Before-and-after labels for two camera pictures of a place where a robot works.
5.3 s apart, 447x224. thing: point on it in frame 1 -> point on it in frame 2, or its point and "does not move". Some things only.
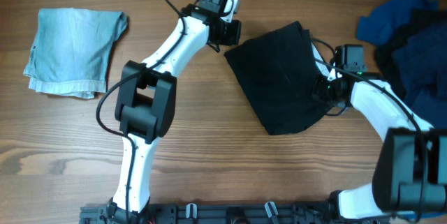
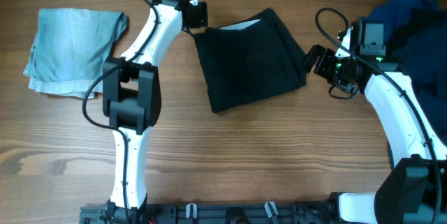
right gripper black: (318, 94) -> (321, 68)
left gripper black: (233, 37) -> (202, 19)
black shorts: (278, 68) -> (248, 61)
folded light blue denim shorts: (70, 53) does not move
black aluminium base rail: (218, 213) does not move
